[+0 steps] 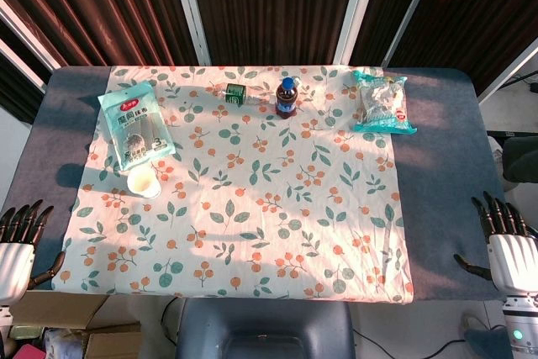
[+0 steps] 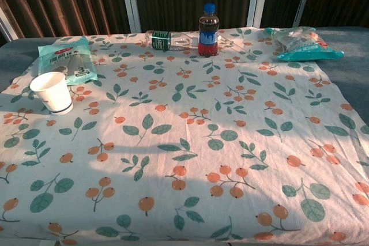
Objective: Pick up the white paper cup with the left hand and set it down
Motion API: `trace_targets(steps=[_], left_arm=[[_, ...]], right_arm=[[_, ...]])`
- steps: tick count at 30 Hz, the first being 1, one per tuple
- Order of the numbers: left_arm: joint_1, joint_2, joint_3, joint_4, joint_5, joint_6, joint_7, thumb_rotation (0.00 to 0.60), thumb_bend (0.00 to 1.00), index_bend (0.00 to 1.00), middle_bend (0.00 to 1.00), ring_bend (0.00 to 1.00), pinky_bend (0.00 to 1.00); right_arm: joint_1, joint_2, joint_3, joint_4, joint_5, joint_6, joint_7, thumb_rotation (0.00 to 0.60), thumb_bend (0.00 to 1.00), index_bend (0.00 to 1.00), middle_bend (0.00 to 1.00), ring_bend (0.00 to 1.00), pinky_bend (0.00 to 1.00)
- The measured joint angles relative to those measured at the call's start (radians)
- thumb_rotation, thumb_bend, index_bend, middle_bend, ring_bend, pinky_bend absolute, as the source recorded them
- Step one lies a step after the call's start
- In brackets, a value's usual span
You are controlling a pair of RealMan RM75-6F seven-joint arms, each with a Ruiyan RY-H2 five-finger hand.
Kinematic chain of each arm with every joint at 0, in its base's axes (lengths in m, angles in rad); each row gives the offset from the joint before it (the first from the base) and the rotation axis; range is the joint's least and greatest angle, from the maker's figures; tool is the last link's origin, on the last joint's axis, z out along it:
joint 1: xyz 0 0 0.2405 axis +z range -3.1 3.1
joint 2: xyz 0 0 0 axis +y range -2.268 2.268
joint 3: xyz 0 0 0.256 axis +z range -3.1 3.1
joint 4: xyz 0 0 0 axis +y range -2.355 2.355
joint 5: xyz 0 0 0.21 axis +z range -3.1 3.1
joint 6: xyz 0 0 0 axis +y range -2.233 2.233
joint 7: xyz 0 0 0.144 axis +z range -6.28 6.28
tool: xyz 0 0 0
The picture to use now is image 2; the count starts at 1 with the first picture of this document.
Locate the floral print tablecloth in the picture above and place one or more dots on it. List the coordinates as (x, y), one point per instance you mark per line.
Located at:
(184, 142)

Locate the teal and clear snack bag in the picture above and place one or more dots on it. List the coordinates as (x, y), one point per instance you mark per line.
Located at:
(302, 44)

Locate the dark brown curtain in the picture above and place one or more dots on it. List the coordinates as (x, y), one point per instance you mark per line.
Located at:
(66, 1)

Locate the white paper cup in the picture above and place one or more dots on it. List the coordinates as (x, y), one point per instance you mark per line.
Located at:
(52, 92)

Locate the cola bottle with blue cap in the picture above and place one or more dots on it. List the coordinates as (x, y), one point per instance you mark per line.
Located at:
(208, 33)

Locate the teal snack package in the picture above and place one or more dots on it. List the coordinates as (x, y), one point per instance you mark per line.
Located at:
(69, 58)

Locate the clear bottle with green label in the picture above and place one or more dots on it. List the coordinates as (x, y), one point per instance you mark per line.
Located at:
(164, 40)

